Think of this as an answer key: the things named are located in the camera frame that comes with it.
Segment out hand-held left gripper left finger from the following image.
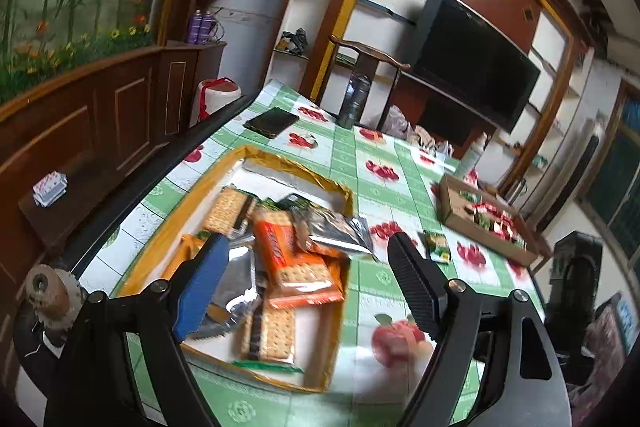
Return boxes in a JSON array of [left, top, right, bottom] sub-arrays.
[[44, 232, 231, 427]]

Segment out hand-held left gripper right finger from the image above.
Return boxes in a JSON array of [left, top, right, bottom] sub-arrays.
[[388, 232, 572, 427]]

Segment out silver foil packet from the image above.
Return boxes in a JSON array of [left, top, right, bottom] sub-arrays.
[[292, 207, 376, 263], [205, 239, 266, 343]]

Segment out orange packet with pea picture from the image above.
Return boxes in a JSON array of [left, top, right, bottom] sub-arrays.
[[165, 229, 213, 280]]

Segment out cracker packet with green edge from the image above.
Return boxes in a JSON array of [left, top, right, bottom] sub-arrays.
[[232, 302, 306, 375]]

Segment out brown cardboard box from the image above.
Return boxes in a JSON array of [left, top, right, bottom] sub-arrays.
[[434, 173, 553, 269]]

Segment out cracker packet with black stripe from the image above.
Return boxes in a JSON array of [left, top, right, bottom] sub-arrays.
[[202, 187, 258, 238]]

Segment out orange cracker packet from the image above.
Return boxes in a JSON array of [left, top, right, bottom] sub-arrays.
[[252, 209, 348, 310]]

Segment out golden cardboard tray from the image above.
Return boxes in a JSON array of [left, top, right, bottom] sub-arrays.
[[107, 145, 355, 394]]

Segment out black and green packet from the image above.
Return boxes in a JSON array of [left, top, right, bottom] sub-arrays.
[[260, 193, 321, 214]]

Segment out small green snack packet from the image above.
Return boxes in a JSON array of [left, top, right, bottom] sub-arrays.
[[424, 231, 452, 264]]

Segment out pile of small snack packets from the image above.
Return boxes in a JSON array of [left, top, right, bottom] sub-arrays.
[[457, 189, 528, 253]]

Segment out white spray bottle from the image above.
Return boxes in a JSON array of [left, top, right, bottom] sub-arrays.
[[457, 132, 488, 172]]

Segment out rusty metal gear wheel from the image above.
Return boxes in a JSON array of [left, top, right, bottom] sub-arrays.
[[25, 264, 88, 343]]

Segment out black appliance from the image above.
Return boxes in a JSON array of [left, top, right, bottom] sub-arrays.
[[542, 231, 606, 388]]

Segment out pale plastic bag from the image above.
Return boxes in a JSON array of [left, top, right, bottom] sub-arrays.
[[382, 104, 453, 155]]

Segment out deck of playing cards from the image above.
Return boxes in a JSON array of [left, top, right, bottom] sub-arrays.
[[32, 172, 68, 208]]

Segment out black smartphone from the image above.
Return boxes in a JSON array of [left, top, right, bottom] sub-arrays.
[[243, 107, 301, 139]]

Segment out patterned cloth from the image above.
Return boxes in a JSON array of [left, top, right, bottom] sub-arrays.
[[570, 292, 636, 427]]

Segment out grey water bottle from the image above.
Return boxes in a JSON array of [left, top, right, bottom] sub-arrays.
[[336, 73, 372, 129]]

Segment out brown wooden cabinet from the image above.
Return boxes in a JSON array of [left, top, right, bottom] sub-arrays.
[[0, 39, 228, 268]]

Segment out white standing air conditioner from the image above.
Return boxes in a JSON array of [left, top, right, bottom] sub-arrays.
[[532, 117, 608, 233]]

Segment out green glass window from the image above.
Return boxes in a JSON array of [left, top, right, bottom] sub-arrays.
[[580, 79, 640, 268]]

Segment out black flat television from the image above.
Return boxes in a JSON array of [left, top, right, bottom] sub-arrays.
[[400, 0, 543, 135]]

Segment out wooden chair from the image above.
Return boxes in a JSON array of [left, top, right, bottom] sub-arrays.
[[314, 34, 412, 132]]

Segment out white container with red handle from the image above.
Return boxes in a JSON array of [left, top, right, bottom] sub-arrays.
[[197, 77, 242, 124]]

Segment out black cables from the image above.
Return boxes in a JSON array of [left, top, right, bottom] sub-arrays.
[[210, 7, 228, 42]]

